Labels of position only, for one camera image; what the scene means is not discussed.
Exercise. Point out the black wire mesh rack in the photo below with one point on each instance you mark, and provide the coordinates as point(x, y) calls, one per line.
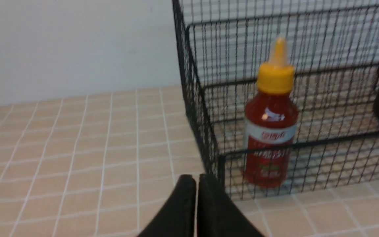
point(334, 47)

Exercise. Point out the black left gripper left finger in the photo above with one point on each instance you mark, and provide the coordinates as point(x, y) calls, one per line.
point(176, 216)

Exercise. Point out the beige checkered tablecloth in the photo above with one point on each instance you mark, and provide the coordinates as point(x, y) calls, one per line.
point(103, 165)

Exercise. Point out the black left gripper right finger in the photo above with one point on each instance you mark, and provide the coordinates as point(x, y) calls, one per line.
point(217, 215)

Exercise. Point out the red chili sauce bottle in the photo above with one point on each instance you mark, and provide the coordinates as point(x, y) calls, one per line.
point(270, 121)

